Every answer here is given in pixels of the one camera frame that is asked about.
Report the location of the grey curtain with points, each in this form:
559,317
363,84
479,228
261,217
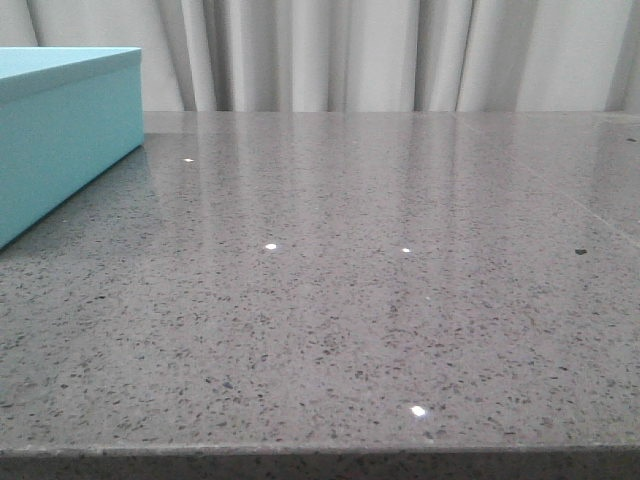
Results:
368,56

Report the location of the light blue box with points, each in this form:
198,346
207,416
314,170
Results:
67,115

